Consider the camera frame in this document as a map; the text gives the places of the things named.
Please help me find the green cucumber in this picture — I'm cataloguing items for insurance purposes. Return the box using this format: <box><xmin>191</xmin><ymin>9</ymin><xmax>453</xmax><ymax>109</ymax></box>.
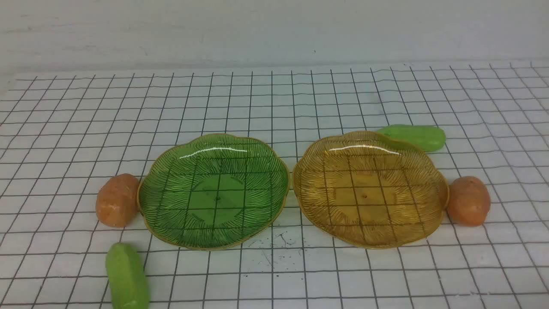
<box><xmin>106</xmin><ymin>242</ymin><xmax>150</xmax><ymax>309</ymax></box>
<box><xmin>377</xmin><ymin>124</ymin><xmax>446</xmax><ymax>152</ymax></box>

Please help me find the orange potato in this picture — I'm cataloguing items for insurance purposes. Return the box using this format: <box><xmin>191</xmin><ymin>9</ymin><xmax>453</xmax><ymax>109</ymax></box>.
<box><xmin>96</xmin><ymin>173</ymin><xmax>139</xmax><ymax>227</ymax></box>
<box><xmin>447</xmin><ymin>176</ymin><xmax>492</xmax><ymax>227</ymax></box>

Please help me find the green glass plate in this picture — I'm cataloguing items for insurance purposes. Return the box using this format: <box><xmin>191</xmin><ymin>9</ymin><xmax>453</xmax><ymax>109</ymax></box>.
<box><xmin>137</xmin><ymin>133</ymin><xmax>290</xmax><ymax>250</ymax></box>

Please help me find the amber glass plate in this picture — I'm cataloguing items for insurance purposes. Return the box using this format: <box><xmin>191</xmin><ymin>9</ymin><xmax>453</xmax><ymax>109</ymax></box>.
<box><xmin>292</xmin><ymin>130</ymin><xmax>449</xmax><ymax>249</ymax></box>

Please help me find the white grid table mat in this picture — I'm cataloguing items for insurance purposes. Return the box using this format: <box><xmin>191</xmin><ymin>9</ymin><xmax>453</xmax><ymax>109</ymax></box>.
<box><xmin>0</xmin><ymin>61</ymin><xmax>549</xmax><ymax>309</ymax></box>

